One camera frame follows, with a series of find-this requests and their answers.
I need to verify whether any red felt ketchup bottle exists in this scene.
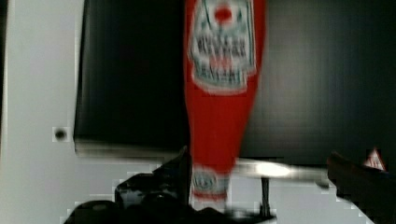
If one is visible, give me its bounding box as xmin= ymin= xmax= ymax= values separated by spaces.
xmin=183 ymin=0 xmax=266 ymax=203

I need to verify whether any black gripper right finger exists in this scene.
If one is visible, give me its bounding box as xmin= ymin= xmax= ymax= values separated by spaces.
xmin=327 ymin=152 xmax=396 ymax=224

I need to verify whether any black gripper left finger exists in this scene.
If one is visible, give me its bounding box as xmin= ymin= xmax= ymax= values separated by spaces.
xmin=115 ymin=147 xmax=191 ymax=208

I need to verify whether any black toaster oven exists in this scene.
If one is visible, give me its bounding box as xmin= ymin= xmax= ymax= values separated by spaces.
xmin=73 ymin=0 xmax=396 ymax=218

